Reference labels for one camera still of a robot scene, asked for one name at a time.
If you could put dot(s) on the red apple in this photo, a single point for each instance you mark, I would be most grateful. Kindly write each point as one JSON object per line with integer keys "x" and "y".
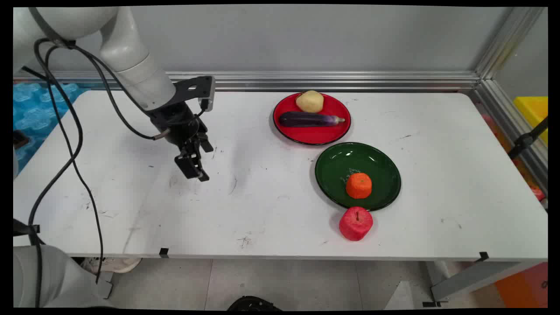
{"x": 355, "y": 224}

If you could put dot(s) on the grey table support beam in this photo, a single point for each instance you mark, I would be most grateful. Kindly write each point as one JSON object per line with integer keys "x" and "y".
{"x": 477, "y": 276}

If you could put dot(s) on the black tape marker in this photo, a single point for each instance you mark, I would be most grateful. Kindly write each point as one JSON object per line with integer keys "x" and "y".
{"x": 163, "y": 252}
{"x": 484, "y": 256}

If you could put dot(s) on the orange tangerine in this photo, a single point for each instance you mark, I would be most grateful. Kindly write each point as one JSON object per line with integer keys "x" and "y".
{"x": 358, "y": 185}

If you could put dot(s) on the yellow plastic bin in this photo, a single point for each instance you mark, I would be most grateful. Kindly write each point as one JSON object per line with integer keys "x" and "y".
{"x": 533, "y": 111}

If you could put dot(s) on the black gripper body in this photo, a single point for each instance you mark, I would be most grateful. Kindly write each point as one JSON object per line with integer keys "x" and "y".
{"x": 177, "y": 122}

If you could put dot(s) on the dark green round plate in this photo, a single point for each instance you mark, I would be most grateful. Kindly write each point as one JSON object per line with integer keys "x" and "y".
{"x": 376, "y": 168}

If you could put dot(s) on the blue bubble wrap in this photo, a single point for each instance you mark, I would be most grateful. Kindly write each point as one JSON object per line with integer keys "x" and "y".
{"x": 33, "y": 105}

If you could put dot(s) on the red round plate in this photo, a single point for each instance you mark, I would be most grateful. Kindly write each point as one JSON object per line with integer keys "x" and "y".
{"x": 311, "y": 131}

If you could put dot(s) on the purple eggplant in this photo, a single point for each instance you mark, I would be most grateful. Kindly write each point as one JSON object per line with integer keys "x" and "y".
{"x": 306, "y": 119}

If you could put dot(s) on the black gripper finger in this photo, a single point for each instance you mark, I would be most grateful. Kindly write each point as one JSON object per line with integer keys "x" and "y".
{"x": 191, "y": 166}
{"x": 204, "y": 142}

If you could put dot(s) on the long horizontal aluminium rail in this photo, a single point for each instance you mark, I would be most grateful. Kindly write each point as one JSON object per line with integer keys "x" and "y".
{"x": 328, "y": 81}

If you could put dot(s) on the pale yellow potato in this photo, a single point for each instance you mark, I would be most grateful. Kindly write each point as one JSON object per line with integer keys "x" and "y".
{"x": 309, "y": 101}

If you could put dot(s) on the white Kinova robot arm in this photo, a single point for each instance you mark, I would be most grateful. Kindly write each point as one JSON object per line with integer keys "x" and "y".
{"x": 127, "y": 48}

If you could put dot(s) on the white shoe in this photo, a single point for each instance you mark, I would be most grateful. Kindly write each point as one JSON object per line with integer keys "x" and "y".
{"x": 114, "y": 264}

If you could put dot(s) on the black round floor object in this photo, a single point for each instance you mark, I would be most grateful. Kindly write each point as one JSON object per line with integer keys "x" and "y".
{"x": 253, "y": 303}

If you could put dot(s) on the upright aluminium corner post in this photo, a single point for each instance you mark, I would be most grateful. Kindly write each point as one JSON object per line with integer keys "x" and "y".
{"x": 509, "y": 41}

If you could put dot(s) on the aluminium side rail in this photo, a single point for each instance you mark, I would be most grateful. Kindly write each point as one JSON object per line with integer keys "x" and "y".
{"x": 516, "y": 127}

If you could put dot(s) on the orange box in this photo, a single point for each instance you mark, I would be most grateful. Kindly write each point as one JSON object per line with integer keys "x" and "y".
{"x": 523, "y": 286}

